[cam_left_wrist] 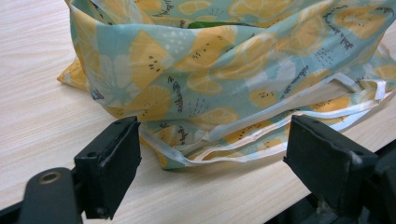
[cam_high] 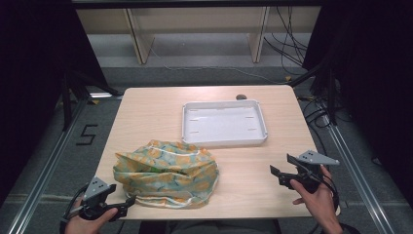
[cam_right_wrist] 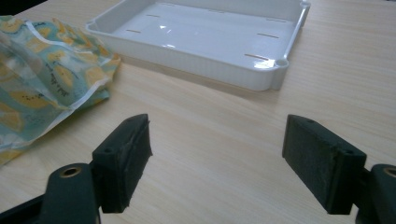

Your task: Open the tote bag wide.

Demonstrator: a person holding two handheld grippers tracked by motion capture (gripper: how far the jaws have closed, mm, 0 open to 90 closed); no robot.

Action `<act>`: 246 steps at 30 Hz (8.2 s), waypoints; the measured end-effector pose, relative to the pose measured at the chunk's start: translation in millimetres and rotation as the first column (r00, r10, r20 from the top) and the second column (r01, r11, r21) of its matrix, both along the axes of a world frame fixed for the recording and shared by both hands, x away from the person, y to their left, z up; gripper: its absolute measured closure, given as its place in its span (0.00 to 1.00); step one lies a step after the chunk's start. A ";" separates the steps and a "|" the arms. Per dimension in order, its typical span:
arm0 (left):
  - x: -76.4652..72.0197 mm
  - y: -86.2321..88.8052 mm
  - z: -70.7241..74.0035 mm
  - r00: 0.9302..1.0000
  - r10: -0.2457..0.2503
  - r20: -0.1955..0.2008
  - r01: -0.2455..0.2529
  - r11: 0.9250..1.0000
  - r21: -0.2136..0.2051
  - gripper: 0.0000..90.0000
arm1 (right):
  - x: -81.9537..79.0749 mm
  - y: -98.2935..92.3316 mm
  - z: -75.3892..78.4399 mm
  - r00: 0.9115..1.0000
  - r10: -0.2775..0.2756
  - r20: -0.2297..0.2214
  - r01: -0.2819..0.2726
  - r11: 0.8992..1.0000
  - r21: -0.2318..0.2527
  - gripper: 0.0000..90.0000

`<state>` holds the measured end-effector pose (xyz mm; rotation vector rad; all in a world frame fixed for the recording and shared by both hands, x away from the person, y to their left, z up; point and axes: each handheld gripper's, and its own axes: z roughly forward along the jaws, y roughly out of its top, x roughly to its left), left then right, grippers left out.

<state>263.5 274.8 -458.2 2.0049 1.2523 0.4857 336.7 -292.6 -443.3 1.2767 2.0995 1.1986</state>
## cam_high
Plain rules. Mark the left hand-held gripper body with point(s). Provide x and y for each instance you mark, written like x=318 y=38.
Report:
x=94 y=190

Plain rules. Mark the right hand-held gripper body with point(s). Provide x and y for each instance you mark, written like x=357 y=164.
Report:
x=316 y=158

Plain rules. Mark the orange green patterned cloth bag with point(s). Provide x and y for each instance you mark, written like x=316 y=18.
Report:
x=165 y=174

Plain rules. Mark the white plastic tray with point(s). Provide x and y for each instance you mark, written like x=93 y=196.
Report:
x=224 y=125

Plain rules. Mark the person's left hand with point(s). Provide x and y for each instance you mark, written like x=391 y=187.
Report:
x=86 y=226

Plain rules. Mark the person's right hand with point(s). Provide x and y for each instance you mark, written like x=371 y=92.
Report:
x=319 y=203

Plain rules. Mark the black metal stand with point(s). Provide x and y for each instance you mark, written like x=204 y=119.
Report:
x=330 y=97
x=67 y=104

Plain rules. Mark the small brown round object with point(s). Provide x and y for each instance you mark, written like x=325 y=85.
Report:
x=241 y=97

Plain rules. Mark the black curtain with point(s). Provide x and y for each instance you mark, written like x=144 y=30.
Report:
x=32 y=81
x=373 y=81

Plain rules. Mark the light wooden desk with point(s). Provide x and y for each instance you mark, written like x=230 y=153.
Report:
x=139 y=35

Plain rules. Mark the long aluminium rail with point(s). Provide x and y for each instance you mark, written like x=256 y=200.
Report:
x=48 y=162
x=357 y=169

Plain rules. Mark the short aluminium rail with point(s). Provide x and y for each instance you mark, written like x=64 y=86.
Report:
x=104 y=95

